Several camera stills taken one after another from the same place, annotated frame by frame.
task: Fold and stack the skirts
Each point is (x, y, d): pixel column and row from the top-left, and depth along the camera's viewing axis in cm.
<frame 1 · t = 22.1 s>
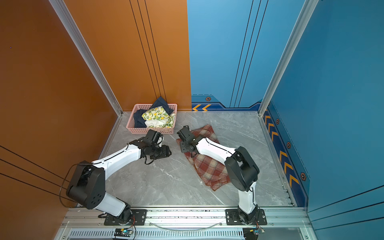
left hand: (168, 152, 89), fingers open
right hand: (184, 145, 92), fingers open
pink perforated plastic basket: (130, 124, 107), point 6 cm above the table
lemon print skirt: (158, 117, 107), point 9 cm above the table
dark navy skirt: (139, 121, 110), point 6 cm above the table
red plaid skirt: (213, 172, 89), point 2 cm above the table

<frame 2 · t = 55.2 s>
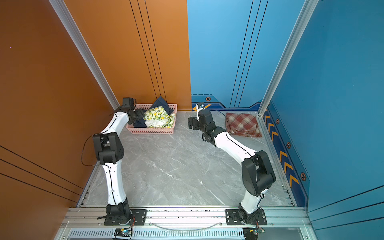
left hand: (139, 114, 105), fingers open
right hand: (194, 117, 88), fingers open
red plaid skirt: (242, 125, 111), point 3 cm above the table
the other named things where they were.

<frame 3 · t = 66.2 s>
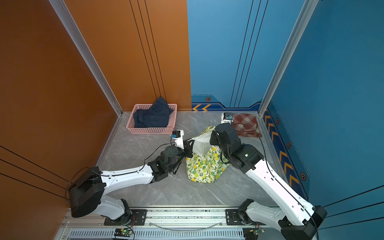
left hand: (194, 139, 77), fingers closed
right hand: (213, 129, 70), fingers closed
lemon print skirt: (206, 164, 87), point 7 cm above the table
the other named things where they were.

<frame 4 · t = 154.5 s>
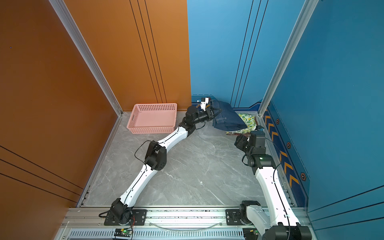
left hand: (222, 109, 88), fingers closed
right hand: (239, 138, 80), fingers open
lemon print skirt: (250, 121, 107), point 8 cm above the table
dark navy skirt: (225, 118, 89), point 22 cm above the table
